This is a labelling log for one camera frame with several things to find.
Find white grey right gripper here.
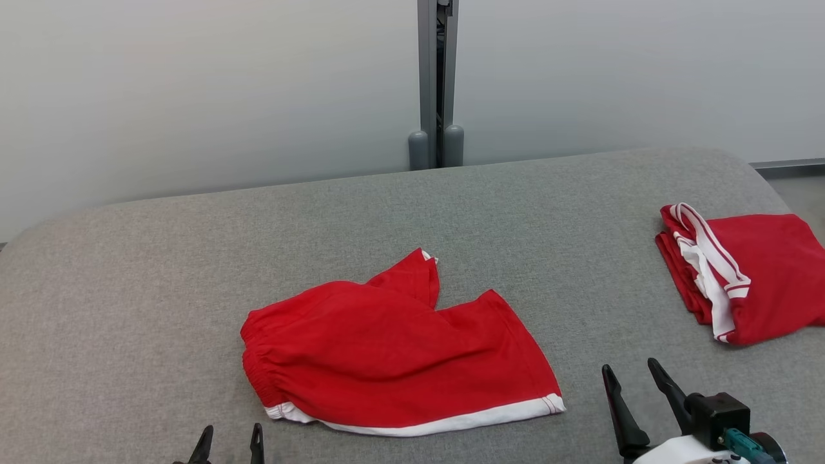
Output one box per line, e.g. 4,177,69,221
602,358,752,464

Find red white basketball shorts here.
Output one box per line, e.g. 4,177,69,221
240,248,567,438

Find red white basketball jersey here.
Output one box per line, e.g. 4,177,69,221
655,202,825,346

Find grey wall baseboard strip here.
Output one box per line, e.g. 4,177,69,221
751,159,825,179

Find grey rounded post cap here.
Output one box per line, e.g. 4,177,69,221
408,131,429,171
443,125,465,168

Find grey partition post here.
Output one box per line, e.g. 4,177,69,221
418,0,460,169

